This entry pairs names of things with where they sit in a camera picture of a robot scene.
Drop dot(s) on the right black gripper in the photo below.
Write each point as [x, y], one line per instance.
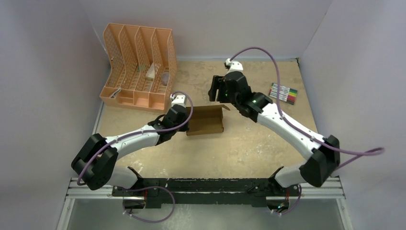
[220, 85]

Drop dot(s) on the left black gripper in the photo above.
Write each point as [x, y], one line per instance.
[184, 128]

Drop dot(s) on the brown cardboard box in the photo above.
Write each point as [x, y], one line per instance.
[207, 119]

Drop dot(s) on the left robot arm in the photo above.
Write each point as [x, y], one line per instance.
[95, 163]

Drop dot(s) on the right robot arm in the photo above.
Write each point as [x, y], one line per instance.
[320, 160]

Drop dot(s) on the small grey object in organizer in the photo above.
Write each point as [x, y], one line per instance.
[165, 78]

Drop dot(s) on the white card in organizer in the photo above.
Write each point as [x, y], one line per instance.
[150, 74]

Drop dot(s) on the orange plastic file organizer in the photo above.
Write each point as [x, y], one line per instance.
[131, 50]

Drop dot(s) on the pack of coloured markers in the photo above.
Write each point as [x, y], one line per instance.
[286, 94]

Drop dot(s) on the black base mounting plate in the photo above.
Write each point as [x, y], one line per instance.
[209, 191]

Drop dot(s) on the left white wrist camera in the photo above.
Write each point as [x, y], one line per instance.
[178, 99]

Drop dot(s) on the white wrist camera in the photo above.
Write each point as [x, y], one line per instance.
[178, 99]
[232, 65]

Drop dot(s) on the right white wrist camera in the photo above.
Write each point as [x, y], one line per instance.
[232, 65]

